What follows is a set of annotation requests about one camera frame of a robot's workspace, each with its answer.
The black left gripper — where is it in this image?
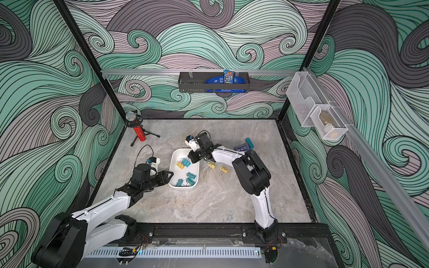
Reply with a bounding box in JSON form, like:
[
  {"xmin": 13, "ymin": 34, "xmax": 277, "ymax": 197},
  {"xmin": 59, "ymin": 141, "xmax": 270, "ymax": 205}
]
[{"xmin": 141, "ymin": 170, "xmax": 174, "ymax": 193}]

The white plastic storage tray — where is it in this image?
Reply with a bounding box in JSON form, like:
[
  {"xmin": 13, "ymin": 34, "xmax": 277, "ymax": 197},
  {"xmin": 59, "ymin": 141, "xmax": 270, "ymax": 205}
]
[{"xmin": 169, "ymin": 149, "xmax": 200, "ymax": 191}]

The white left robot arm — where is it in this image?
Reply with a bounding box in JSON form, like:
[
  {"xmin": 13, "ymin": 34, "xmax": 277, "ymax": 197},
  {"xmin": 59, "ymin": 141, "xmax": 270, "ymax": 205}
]
[{"xmin": 31, "ymin": 163, "xmax": 174, "ymax": 268}]

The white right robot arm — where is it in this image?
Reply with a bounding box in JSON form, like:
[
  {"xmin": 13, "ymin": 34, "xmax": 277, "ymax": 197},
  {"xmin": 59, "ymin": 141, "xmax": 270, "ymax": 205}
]
[{"xmin": 185, "ymin": 131, "xmax": 278, "ymax": 243}]

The teal small box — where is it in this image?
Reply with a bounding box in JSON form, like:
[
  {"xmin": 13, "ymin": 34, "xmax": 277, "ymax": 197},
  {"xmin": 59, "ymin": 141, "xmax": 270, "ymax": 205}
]
[{"xmin": 245, "ymin": 138, "xmax": 254, "ymax": 149}]

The red sequin microphone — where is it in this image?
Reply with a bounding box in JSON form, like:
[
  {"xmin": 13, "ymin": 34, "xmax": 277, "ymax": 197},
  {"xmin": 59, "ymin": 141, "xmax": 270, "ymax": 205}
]
[{"xmin": 126, "ymin": 111, "xmax": 146, "ymax": 142}]

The blue snack packet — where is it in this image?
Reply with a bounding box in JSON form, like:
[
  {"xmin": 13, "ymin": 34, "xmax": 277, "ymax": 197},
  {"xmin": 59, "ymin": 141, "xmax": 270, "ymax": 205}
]
[{"xmin": 223, "ymin": 70, "xmax": 233, "ymax": 84}]

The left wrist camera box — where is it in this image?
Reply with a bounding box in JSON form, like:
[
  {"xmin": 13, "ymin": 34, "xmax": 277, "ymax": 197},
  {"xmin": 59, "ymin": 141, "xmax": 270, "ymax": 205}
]
[{"xmin": 147, "ymin": 156, "xmax": 160, "ymax": 169}]

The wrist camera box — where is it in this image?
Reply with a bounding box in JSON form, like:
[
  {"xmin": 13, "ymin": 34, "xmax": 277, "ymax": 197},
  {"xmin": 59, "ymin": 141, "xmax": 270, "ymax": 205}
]
[
  {"xmin": 185, "ymin": 135, "xmax": 200, "ymax": 151},
  {"xmin": 147, "ymin": 156, "xmax": 160, "ymax": 169}
]

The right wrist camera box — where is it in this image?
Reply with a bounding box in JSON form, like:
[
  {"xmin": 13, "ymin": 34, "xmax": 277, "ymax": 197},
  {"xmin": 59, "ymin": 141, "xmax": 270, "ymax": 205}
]
[{"xmin": 185, "ymin": 135, "xmax": 200, "ymax": 151}]

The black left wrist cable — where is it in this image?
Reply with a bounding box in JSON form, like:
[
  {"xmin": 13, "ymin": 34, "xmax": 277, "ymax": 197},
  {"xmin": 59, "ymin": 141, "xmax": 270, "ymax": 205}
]
[{"xmin": 133, "ymin": 144, "xmax": 155, "ymax": 168}]

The black wall shelf basket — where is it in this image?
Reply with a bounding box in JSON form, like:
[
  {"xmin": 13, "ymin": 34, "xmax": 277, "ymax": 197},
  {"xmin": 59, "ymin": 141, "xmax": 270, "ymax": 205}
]
[{"xmin": 178, "ymin": 71, "xmax": 250, "ymax": 93}]

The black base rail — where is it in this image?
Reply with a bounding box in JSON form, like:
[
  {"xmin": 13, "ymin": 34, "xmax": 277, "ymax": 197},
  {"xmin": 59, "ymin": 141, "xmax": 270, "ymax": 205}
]
[{"xmin": 110, "ymin": 222, "xmax": 336, "ymax": 249}]

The white slotted cable duct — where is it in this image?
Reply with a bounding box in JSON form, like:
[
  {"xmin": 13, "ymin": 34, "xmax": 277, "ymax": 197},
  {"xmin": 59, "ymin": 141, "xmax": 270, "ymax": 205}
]
[{"xmin": 87, "ymin": 246, "xmax": 262, "ymax": 259}]

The clear plastic wall bin large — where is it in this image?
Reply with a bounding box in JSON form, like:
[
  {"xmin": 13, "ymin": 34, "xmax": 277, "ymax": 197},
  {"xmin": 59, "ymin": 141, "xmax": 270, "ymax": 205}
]
[{"xmin": 287, "ymin": 71, "xmax": 328, "ymax": 127}]

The aluminium rail back wall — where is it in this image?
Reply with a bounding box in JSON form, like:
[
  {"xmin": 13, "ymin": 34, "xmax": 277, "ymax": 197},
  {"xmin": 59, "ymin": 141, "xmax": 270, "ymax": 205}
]
[{"xmin": 101, "ymin": 68, "xmax": 298, "ymax": 77}]

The aluminium rail wall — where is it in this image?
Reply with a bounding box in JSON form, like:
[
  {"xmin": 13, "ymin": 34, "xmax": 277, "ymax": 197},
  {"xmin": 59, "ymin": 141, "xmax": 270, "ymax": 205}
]
[
  {"xmin": 303, "ymin": 67, "xmax": 429, "ymax": 249},
  {"xmin": 101, "ymin": 68, "xmax": 298, "ymax": 77}
]

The clear plastic wall bin small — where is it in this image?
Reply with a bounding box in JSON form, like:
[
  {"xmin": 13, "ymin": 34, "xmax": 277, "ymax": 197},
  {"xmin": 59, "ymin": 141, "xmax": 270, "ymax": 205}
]
[{"xmin": 310, "ymin": 105, "xmax": 347, "ymax": 141}]

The black vertical frame post right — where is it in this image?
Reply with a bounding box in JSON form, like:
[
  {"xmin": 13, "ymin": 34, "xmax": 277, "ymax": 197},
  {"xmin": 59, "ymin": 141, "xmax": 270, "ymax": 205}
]
[{"xmin": 278, "ymin": 0, "xmax": 341, "ymax": 119}]

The black vertical frame post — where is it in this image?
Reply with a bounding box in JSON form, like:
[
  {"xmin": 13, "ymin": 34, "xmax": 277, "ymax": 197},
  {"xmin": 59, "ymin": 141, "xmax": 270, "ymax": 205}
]
[
  {"xmin": 278, "ymin": 0, "xmax": 341, "ymax": 119},
  {"xmin": 53, "ymin": 0, "xmax": 126, "ymax": 121}
]

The black vertical frame post left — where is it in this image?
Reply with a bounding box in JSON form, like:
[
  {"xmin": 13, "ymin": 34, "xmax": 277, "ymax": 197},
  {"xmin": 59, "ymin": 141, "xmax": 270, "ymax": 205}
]
[{"xmin": 53, "ymin": 0, "xmax": 126, "ymax": 121}]

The aluminium rail right wall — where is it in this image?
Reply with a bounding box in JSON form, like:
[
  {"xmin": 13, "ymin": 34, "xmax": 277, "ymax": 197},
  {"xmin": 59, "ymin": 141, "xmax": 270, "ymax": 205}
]
[{"xmin": 303, "ymin": 67, "xmax": 429, "ymax": 249}]

